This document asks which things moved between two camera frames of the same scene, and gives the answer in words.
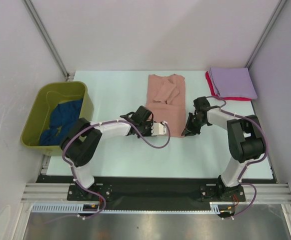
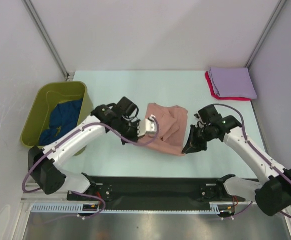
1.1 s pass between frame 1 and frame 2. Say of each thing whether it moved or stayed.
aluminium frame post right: stayed
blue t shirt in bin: stayed
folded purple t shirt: stayed
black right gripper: moved
